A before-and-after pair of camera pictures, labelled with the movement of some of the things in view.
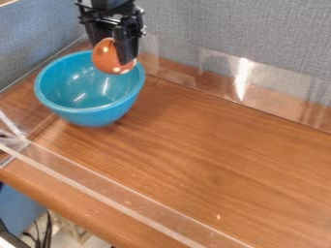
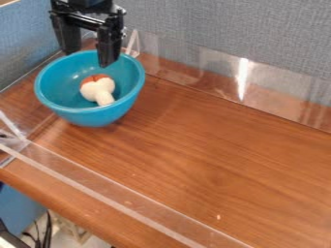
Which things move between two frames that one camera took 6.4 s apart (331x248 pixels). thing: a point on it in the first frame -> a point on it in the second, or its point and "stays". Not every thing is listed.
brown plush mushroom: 106,58 -> 98,88
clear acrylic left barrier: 28,48 stays
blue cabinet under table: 20,211 stays
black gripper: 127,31 -> 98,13
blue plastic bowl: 86,96 stays
